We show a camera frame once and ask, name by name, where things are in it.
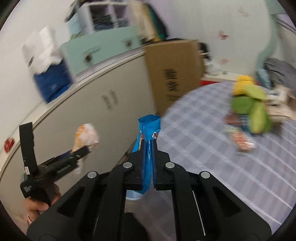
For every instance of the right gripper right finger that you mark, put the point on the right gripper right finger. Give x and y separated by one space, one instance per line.
205 209

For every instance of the hanging jackets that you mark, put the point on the hanging jackets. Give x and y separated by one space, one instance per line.
149 25

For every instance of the tall brown cardboard box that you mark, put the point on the tall brown cardboard box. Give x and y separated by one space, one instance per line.
175 68

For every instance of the blue plastic package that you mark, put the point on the blue plastic package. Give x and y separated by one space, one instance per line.
53 82

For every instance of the green yellow leaf toy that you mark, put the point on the green yellow leaf toy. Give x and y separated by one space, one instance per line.
249 104

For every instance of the blue snack wrapper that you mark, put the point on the blue snack wrapper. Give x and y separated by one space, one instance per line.
149 128

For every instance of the white wardrobe doors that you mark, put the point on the white wardrobe doors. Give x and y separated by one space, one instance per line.
235 31

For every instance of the long beige low cabinet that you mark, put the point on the long beige low cabinet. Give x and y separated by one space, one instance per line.
112 99

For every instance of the teal bunk bed frame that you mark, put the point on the teal bunk bed frame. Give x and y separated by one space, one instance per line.
275 8

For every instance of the light blue plastic bin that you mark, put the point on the light blue plastic bin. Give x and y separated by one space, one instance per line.
133 195

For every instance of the red storage bench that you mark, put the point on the red storage bench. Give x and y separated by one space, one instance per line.
209 79

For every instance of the person's left hand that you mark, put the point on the person's left hand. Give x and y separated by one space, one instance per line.
33 206

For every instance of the white plastic bag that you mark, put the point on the white plastic bag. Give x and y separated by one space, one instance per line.
212 67

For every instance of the orange white food wrapper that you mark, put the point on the orange white food wrapper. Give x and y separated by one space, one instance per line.
86 135

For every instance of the beige paper bag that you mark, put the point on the beige paper bag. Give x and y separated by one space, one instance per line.
280 104

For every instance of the purple cube shelf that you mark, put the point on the purple cube shelf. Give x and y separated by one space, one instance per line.
87 17

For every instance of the grey folded duvet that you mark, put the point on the grey folded duvet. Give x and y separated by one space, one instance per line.
280 72

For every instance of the mint drawer unit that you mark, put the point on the mint drawer unit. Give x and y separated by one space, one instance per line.
83 52

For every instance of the grey checked tablecloth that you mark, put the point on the grey checked tablecloth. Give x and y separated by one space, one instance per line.
194 134

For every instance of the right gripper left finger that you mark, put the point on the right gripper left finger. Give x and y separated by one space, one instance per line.
93 208

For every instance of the white paper shopping bag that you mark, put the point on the white paper shopping bag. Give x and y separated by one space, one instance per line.
41 51

